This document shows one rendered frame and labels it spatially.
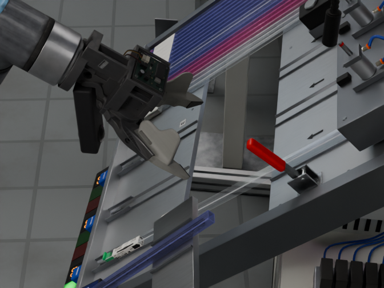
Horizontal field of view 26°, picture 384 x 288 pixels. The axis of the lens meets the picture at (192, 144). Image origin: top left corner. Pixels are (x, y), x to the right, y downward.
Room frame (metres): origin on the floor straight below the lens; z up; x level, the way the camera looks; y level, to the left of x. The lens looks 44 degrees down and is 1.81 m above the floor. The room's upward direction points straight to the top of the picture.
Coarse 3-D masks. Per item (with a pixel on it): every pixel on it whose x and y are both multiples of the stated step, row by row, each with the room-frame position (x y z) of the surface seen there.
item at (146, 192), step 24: (168, 120) 1.11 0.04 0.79; (192, 120) 1.06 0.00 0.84; (192, 144) 0.99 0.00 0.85; (144, 168) 1.02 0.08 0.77; (192, 168) 0.94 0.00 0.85; (120, 192) 0.99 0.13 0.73; (144, 192) 0.95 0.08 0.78; (168, 192) 0.91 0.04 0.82; (120, 216) 0.93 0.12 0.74; (144, 216) 0.89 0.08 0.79; (120, 240) 0.87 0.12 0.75; (120, 264) 0.81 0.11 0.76
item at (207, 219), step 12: (204, 216) 0.63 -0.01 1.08; (192, 228) 0.63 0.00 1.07; (204, 228) 0.62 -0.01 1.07; (168, 240) 0.63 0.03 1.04; (180, 240) 0.62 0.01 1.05; (156, 252) 0.62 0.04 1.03; (168, 252) 0.62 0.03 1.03; (132, 264) 0.63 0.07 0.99; (144, 264) 0.62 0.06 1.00; (120, 276) 0.62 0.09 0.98; (132, 276) 0.62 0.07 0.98
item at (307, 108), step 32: (288, 32) 1.12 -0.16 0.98; (288, 64) 1.03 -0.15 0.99; (320, 64) 0.98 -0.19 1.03; (288, 96) 0.95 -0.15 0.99; (320, 96) 0.90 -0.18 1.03; (288, 128) 0.88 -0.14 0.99; (320, 128) 0.84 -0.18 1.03; (320, 160) 0.77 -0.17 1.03; (352, 160) 0.74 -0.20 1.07; (288, 192) 0.75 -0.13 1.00
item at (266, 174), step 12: (336, 132) 0.79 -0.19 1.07; (312, 144) 0.80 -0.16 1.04; (324, 144) 0.79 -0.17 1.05; (288, 156) 0.80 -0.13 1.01; (300, 156) 0.79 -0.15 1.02; (264, 168) 0.81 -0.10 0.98; (252, 180) 0.80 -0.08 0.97; (264, 180) 0.80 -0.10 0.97; (228, 192) 0.81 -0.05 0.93; (240, 192) 0.80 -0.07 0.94; (204, 204) 0.81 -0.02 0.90; (216, 204) 0.80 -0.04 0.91; (144, 240) 0.82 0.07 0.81
